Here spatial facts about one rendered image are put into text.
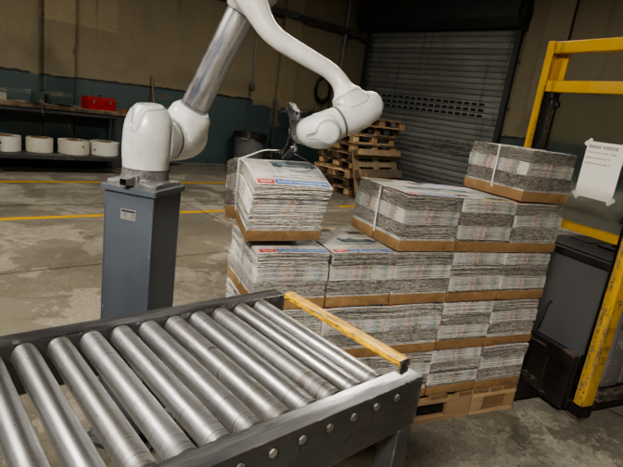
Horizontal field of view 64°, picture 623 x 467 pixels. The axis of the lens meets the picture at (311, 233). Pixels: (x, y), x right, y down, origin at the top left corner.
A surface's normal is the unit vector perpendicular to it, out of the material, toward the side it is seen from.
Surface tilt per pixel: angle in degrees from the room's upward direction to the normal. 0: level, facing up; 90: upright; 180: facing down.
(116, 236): 90
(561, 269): 90
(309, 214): 107
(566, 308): 90
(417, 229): 90
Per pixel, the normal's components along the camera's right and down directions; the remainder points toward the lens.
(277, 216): 0.33, 0.54
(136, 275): -0.24, 0.21
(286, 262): 0.39, 0.29
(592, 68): -0.75, 0.06
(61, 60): 0.65, 0.27
